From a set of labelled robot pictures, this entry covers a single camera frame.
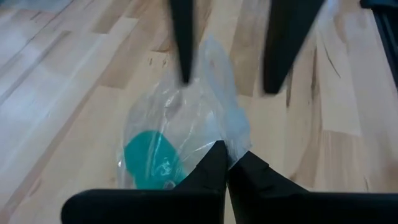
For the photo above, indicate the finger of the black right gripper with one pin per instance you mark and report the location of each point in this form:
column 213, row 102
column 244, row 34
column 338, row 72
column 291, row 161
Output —
column 183, row 37
column 286, row 40

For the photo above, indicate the clear plastic bag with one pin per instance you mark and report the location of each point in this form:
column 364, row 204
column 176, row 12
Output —
column 186, row 115

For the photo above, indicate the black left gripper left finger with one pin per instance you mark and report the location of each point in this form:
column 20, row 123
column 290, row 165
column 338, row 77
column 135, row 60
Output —
column 155, row 208

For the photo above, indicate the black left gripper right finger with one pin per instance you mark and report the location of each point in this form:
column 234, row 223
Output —
column 295, row 208

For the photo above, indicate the green elastic bandage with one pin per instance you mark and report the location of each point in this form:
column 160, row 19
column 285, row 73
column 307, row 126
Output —
column 146, row 158

